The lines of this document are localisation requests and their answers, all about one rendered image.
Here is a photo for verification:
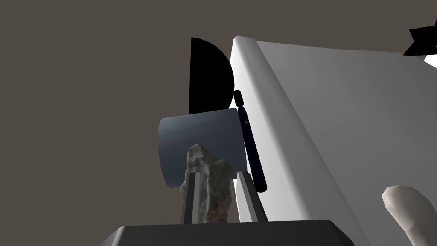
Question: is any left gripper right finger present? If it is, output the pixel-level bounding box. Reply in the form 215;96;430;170
235;170;269;223

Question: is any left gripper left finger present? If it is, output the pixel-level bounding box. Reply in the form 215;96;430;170
181;172;201;225

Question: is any grey rough rock-like lump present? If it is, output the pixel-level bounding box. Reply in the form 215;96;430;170
180;143;237;225

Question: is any dark blue pen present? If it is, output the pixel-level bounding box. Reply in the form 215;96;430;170
233;89;268;193

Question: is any dark blue-grey mug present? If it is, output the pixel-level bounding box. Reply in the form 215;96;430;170
157;108;248;190

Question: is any white table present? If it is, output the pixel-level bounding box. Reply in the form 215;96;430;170
229;35;437;246

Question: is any black round plate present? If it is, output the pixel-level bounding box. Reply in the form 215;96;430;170
188;36;236;115

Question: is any pale beige rounded lump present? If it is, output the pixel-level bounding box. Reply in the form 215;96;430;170
381;185;437;246

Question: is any black jagged shape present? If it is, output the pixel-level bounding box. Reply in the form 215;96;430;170
402;25;437;57

